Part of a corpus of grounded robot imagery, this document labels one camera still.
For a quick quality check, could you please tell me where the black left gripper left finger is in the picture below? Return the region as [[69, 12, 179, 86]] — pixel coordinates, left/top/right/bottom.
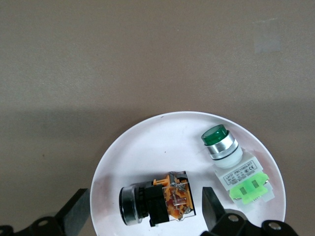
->
[[0, 188, 91, 236]]

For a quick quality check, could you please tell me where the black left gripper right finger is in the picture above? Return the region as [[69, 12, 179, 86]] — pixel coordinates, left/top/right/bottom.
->
[[201, 186, 300, 236]]

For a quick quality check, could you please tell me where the orange and black push-button switch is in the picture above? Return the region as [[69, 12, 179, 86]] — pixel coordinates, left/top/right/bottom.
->
[[119, 171, 197, 227]]

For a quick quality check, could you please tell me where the pink round plate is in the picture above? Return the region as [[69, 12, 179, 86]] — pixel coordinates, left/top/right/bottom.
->
[[90, 112, 287, 236]]

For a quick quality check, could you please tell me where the green push-button switch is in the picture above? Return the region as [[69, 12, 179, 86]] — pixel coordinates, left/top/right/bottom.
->
[[201, 124, 275, 207]]

